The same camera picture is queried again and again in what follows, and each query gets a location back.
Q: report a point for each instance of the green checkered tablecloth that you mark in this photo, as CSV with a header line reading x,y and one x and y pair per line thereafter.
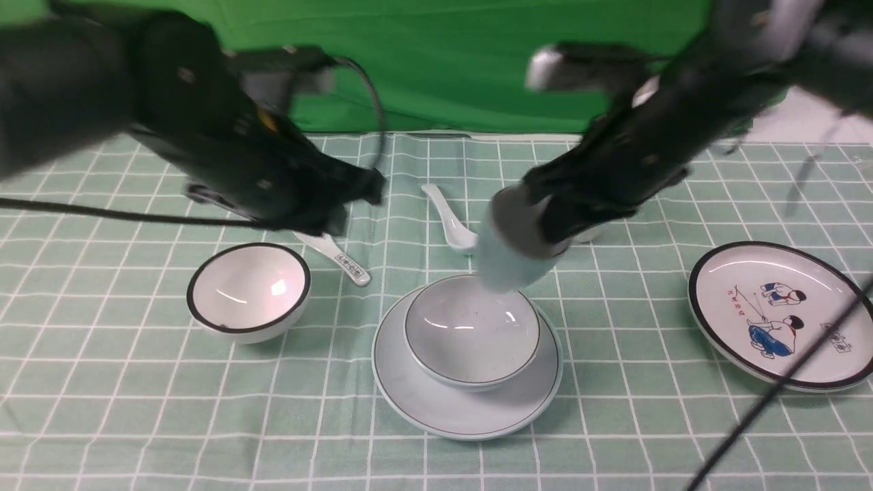
x,y
107,383

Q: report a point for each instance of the plain white ceramic spoon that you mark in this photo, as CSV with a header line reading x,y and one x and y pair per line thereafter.
x,y
458,237

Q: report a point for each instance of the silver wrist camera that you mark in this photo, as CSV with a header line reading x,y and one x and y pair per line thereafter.
x,y
274,77
618,70

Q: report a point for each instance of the pale blue plate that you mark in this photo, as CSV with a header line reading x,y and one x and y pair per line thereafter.
x,y
457,413

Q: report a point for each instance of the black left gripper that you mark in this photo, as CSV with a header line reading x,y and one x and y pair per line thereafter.
x,y
260,165

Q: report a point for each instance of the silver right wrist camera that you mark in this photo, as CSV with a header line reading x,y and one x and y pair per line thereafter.
x,y
618,70

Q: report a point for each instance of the white spoon with patterned handle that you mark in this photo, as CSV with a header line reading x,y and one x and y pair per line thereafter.
x,y
326,246

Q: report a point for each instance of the pale blue cup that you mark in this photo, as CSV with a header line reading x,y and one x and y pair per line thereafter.
x,y
511,251

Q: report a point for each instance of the black-rimmed illustrated plate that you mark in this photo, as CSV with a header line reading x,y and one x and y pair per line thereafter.
x,y
762,304

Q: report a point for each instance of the black-rimmed white bowl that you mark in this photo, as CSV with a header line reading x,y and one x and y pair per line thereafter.
x,y
251,293

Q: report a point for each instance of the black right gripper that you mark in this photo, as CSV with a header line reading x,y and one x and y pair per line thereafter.
x,y
622,161

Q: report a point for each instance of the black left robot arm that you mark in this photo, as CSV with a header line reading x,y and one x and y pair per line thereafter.
x,y
91,71

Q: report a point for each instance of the green backdrop cloth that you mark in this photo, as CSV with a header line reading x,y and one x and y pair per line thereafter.
x,y
456,65

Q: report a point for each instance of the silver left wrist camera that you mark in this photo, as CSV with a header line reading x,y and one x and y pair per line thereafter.
x,y
274,77

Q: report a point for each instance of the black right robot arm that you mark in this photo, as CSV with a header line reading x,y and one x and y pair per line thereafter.
x,y
665,109

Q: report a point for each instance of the pale blue-rimmed bowl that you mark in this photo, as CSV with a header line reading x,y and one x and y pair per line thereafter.
x,y
465,336

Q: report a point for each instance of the black-rimmed white cup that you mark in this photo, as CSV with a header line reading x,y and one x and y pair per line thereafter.
x,y
589,234

